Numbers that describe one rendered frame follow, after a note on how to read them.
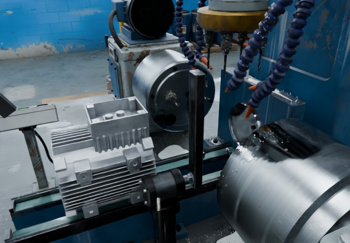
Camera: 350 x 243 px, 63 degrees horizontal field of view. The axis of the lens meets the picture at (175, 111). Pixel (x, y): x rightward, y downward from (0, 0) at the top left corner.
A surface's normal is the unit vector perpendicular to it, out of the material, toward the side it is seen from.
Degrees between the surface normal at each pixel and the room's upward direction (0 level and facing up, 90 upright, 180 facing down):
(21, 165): 0
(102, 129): 90
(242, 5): 90
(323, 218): 43
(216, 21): 90
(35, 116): 64
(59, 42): 90
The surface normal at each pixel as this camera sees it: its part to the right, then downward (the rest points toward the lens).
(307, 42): -0.92, 0.18
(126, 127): 0.40, 0.40
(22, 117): 0.34, -0.04
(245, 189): -0.84, -0.20
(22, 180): -0.02, -0.90
